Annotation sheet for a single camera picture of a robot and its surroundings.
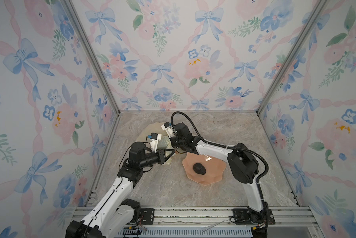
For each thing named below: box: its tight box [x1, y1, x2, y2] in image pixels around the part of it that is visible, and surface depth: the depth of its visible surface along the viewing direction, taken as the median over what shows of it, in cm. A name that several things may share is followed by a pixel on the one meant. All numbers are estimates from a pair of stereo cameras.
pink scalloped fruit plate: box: [182, 151, 227, 186], surface depth 89 cm
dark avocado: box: [192, 162, 207, 175], surface depth 88 cm
